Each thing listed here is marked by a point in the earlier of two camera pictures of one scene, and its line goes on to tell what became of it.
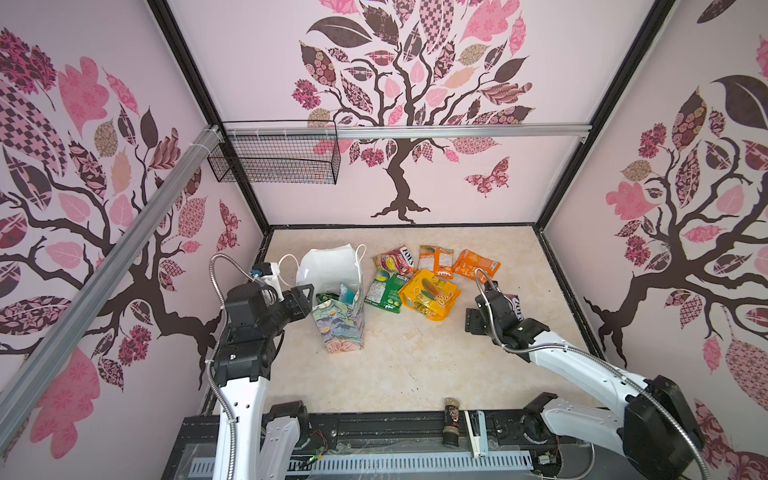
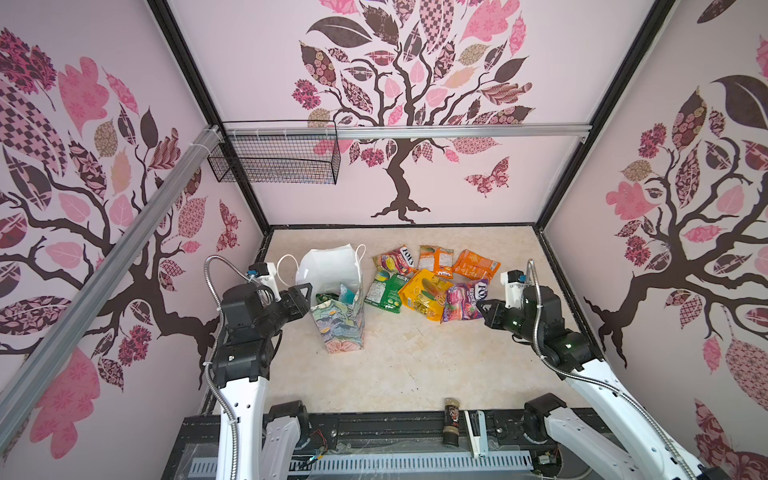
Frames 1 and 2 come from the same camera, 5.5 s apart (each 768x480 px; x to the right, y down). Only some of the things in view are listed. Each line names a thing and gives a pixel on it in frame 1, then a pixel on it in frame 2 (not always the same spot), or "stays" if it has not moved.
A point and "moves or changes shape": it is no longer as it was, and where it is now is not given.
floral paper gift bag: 342,325 stays
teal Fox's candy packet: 346,295 stays
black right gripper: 471,320 -> 492,314
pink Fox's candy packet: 514,301 moves or changes shape
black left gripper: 296,300 stays
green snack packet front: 326,296 stays
